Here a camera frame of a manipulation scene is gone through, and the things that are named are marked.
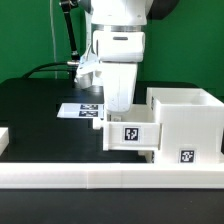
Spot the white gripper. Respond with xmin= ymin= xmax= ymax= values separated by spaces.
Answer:
xmin=93 ymin=30 xmax=145 ymax=114

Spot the white drawer tray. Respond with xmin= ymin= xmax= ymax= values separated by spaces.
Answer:
xmin=93 ymin=104 xmax=161 ymax=151

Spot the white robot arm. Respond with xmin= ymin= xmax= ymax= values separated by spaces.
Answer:
xmin=78 ymin=0 xmax=180 ymax=114

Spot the white drawer cabinet box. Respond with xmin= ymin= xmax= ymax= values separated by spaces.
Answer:
xmin=146 ymin=88 xmax=224 ymax=164

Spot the white block at left edge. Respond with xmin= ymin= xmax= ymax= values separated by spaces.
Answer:
xmin=0 ymin=127 xmax=9 ymax=155

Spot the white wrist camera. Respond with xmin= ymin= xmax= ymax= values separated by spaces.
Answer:
xmin=76 ymin=54 xmax=102 ymax=89

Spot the black cable bundle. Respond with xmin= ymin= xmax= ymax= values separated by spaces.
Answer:
xmin=21 ymin=0 xmax=82 ymax=80

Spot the white marker base plate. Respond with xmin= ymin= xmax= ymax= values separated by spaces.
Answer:
xmin=57 ymin=103 xmax=104 ymax=119

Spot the grey camera cable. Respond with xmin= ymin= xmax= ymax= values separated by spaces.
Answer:
xmin=49 ymin=0 xmax=58 ymax=80

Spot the white front fence rail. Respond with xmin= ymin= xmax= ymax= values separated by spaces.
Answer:
xmin=0 ymin=163 xmax=224 ymax=189

